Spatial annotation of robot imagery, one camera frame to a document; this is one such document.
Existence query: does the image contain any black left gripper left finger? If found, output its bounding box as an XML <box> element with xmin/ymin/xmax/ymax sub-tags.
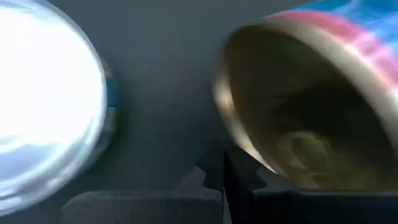
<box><xmin>182</xmin><ymin>139</ymin><xmax>224</xmax><ymax>224</ymax></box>

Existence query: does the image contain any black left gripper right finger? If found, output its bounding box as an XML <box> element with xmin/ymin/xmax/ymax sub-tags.
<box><xmin>223</xmin><ymin>145</ymin><xmax>301</xmax><ymax>224</ymax></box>

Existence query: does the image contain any pink salmon can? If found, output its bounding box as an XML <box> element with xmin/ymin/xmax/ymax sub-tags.
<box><xmin>213</xmin><ymin>0</ymin><xmax>398</xmax><ymax>192</ymax></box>

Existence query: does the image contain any green light tuna can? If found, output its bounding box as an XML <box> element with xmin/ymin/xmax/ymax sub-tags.
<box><xmin>0</xmin><ymin>0</ymin><xmax>121</xmax><ymax>218</ymax></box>

